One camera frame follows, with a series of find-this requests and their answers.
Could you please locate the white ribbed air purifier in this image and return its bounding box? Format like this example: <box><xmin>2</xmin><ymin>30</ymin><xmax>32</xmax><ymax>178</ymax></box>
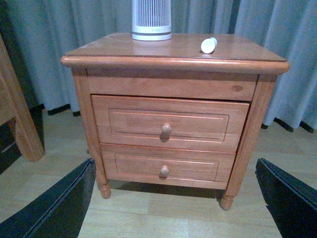
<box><xmin>131</xmin><ymin>0</ymin><xmax>171</xmax><ymax>41</ymax></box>

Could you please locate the light grey curtain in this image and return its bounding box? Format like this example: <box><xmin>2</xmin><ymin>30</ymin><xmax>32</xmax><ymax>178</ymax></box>
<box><xmin>0</xmin><ymin>0</ymin><xmax>317</xmax><ymax>129</ymax></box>

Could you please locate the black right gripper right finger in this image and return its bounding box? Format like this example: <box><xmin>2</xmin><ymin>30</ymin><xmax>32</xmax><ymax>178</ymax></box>
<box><xmin>255</xmin><ymin>158</ymin><xmax>317</xmax><ymax>238</ymax></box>

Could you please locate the wooden drawer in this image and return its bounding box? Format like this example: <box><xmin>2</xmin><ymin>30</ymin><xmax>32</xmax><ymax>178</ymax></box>
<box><xmin>92</xmin><ymin>95</ymin><xmax>249</xmax><ymax>153</ymax></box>
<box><xmin>101</xmin><ymin>144</ymin><xmax>235</xmax><ymax>189</ymax></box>

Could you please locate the wooden nightstand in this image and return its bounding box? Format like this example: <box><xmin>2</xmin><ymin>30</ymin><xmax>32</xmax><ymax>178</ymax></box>
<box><xmin>61</xmin><ymin>33</ymin><xmax>289</xmax><ymax>210</ymax></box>

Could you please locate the white medicine bottle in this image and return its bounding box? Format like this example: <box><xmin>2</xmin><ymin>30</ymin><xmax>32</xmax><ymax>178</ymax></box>
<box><xmin>201</xmin><ymin>37</ymin><xmax>217</xmax><ymax>54</ymax></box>

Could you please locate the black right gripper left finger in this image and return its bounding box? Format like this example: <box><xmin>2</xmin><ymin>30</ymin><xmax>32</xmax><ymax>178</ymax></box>
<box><xmin>0</xmin><ymin>158</ymin><xmax>96</xmax><ymax>238</ymax></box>

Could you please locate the wooden bed frame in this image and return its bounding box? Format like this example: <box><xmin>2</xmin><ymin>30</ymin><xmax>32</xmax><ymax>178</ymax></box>
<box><xmin>0</xmin><ymin>40</ymin><xmax>45</xmax><ymax>162</ymax></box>

